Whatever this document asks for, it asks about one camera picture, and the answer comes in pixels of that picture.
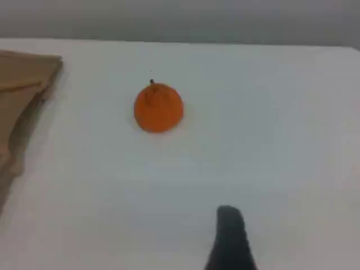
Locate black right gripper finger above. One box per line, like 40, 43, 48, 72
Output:
203, 205, 258, 270

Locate orange toy fruit with stem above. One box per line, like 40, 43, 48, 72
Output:
133, 79, 185, 133

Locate brown jute tote bag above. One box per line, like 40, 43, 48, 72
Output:
0, 49, 64, 216

